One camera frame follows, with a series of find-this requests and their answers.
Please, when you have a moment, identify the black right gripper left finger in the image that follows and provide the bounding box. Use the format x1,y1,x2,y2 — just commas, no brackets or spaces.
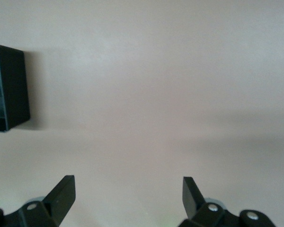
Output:
0,175,76,227

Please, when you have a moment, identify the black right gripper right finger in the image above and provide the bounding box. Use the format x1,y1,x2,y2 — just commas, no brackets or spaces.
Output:
178,176,275,227

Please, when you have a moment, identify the black plastic box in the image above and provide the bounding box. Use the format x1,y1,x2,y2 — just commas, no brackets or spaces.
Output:
0,42,31,132

